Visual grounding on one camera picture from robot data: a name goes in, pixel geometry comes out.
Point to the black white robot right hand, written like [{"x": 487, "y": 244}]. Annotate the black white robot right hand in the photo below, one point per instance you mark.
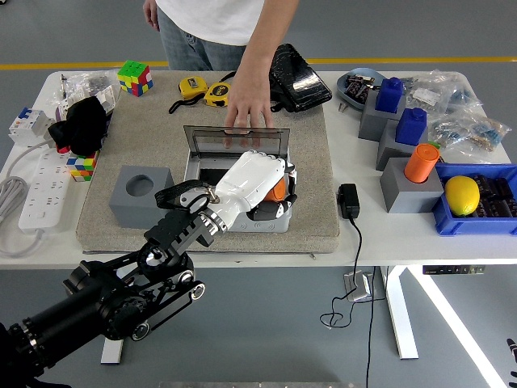
[{"x": 513, "y": 363}]

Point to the yellow lemon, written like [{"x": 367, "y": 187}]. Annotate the yellow lemon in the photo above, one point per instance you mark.
[{"x": 462, "y": 196}]

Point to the silver floor socket box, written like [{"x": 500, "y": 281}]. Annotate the silver floor socket box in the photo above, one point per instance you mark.
[{"x": 359, "y": 287}]

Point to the black table control panel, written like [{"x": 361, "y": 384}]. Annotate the black table control panel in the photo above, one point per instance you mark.
[{"x": 452, "y": 269}]

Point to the white circuit breaker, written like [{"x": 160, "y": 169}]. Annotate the white circuit breaker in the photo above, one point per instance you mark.
[{"x": 28, "y": 125}]

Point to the clear bag of parts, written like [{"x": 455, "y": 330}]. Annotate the clear bag of parts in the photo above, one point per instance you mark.
[
  {"x": 97, "y": 81},
  {"x": 444, "y": 93},
  {"x": 472, "y": 131}
]

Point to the blue plastic block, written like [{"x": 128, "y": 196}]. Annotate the blue plastic block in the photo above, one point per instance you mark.
[
  {"x": 411, "y": 127},
  {"x": 389, "y": 95}
]

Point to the smoky transparent box lid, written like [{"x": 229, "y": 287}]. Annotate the smoky transparent box lid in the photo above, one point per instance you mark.
[{"x": 206, "y": 141}]

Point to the person's left hand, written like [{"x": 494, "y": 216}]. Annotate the person's left hand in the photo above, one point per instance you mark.
[{"x": 250, "y": 105}]

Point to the orange cylinder battery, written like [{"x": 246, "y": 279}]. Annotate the orange cylinder battery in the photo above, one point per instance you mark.
[
  {"x": 420, "y": 163},
  {"x": 276, "y": 192}
]

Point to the white table leg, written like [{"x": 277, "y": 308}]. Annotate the white table leg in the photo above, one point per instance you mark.
[
  {"x": 111, "y": 353},
  {"x": 402, "y": 315}
]

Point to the small green part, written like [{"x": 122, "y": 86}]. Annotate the small green part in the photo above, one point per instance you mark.
[{"x": 434, "y": 144}]

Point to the grey-brown mat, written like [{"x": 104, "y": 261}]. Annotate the grey-brown mat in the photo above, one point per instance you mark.
[{"x": 315, "y": 161}]

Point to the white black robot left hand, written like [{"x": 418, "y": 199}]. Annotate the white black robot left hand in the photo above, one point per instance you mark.
[{"x": 246, "y": 182}]

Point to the small colourful puzzle cube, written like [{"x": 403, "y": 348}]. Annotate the small colourful puzzle cube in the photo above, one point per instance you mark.
[{"x": 82, "y": 167}]

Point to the grey holder block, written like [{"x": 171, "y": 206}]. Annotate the grey holder block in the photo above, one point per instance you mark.
[
  {"x": 371, "y": 125},
  {"x": 389, "y": 151},
  {"x": 408, "y": 198},
  {"x": 137, "y": 212}
]

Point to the blue plastic bin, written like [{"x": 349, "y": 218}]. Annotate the blue plastic bin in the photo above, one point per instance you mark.
[{"x": 464, "y": 226}]

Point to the shiny black pouch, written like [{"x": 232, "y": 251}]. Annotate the shiny black pouch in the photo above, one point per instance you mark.
[{"x": 303, "y": 83}]

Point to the person's left forearm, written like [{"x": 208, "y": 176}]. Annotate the person's left forearm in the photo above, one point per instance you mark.
[{"x": 270, "y": 40}]

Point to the large colourful puzzle cube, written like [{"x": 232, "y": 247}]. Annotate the large colourful puzzle cube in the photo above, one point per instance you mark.
[{"x": 135, "y": 77}]

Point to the dark electronic parts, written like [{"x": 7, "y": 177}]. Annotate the dark electronic parts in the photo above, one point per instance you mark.
[{"x": 357, "y": 89}]

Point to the person's right hand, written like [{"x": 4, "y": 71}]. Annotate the person's right hand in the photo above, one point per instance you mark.
[{"x": 151, "y": 12}]

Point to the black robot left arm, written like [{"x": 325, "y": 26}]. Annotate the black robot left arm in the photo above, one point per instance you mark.
[{"x": 101, "y": 299}]

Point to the black capacitors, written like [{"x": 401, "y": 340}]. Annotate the black capacitors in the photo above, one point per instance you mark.
[{"x": 490, "y": 188}]

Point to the white socket part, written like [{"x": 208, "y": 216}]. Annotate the white socket part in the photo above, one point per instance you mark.
[{"x": 107, "y": 99}]

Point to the black power adapter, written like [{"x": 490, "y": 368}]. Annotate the black power adapter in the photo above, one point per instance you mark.
[{"x": 348, "y": 200}]

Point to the yellow tape measure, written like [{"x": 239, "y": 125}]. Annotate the yellow tape measure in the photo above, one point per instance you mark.
[
  {"x": 193, "y": 87},
  {"x": 218, "y": 95}
]

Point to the grey electrical junction box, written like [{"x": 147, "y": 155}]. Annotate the grey electrical junction box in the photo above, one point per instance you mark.
[{"x": 278, "y": 226}]

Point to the white power strip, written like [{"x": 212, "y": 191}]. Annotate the white power strip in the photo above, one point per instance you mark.
[{"x": 46, "y": 194}]

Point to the black cloth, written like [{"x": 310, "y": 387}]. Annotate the black cloth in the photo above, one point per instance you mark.
[{"x": 85, "y": 125}]

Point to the white packaged parts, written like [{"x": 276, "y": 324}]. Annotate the white packaged parts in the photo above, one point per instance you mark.
[{"x": 66, "y": 101}]

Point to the blue-grey shallow tray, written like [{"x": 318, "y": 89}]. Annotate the blue-grey shallow tray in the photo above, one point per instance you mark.
[{"x": 343, "y": 97}]

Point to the person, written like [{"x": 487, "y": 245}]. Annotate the person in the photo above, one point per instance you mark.
[{"x": 210, "y": 24}]

